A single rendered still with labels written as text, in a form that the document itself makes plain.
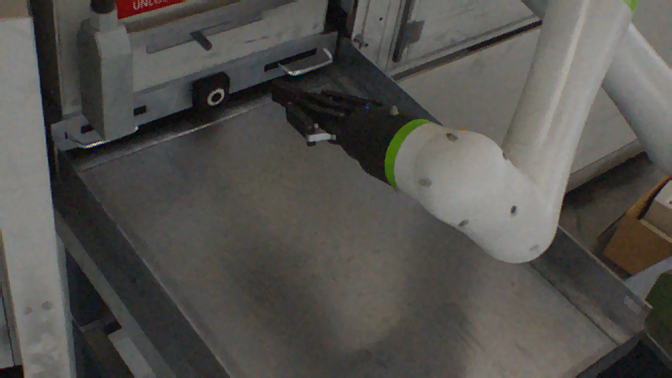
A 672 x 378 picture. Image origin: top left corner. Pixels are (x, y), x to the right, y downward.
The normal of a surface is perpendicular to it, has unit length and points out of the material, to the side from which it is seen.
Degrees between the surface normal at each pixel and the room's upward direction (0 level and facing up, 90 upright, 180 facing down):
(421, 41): 90
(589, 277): 90
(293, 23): 90
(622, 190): 0
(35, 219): 90
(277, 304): 0
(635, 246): 76
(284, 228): 0
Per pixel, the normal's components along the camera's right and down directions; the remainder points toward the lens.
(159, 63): 0.61, 0.62
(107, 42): 0.60, 0.19
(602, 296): -0.78, 0.35
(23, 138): 0.33, 0.70
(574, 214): 0.15, -0.70
